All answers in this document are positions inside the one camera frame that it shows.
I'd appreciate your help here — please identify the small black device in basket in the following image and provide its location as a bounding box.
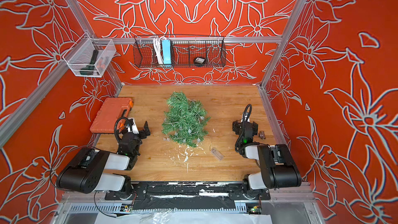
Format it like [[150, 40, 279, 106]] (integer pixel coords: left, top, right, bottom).
[[194, 57, 206, 67]]

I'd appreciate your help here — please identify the light blue box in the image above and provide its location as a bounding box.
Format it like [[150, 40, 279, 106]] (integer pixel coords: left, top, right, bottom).
[[162, 39, 172, 66]]

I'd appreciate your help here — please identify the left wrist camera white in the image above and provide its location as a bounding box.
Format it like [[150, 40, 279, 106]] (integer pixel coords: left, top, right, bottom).
[[125, 118, 139, 134]]

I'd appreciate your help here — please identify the dark green handled tool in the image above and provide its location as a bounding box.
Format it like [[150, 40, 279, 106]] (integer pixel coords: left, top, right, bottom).
[[79, 49, 98, 76]]

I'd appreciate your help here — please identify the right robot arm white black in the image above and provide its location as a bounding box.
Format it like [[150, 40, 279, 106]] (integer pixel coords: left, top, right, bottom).
[[232, 104, 302, 199]]

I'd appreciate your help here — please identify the orange plastic tool case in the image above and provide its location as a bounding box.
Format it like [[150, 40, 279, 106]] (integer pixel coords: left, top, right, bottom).
[[90, 97, 134, 134]]

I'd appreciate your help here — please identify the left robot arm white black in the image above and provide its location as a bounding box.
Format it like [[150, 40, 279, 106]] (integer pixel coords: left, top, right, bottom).
[[55, 117, 151, 198]]

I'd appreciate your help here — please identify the white coiled cable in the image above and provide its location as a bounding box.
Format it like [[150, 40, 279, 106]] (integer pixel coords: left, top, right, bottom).
[[152, 37, 164, 65]]

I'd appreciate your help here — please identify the clear battery pack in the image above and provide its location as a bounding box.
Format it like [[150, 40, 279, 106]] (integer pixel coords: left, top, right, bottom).
[[210, 148, 224, 161]]

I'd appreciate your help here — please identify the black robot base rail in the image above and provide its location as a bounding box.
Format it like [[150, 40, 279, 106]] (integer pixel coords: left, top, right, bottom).
[[105, 181, 271, 201]]

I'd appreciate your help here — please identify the small green christmas tree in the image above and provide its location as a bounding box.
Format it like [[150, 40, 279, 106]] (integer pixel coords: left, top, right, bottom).
[[161, 91, 211, 148]]

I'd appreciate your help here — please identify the clear acrylic wall bin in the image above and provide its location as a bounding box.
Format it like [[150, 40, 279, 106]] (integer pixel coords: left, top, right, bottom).
[[62, 33, 116, 78]]

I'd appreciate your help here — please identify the black wire wall basket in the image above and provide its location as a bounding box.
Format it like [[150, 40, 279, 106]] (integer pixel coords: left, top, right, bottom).
[[133, 35, 227, 68]]

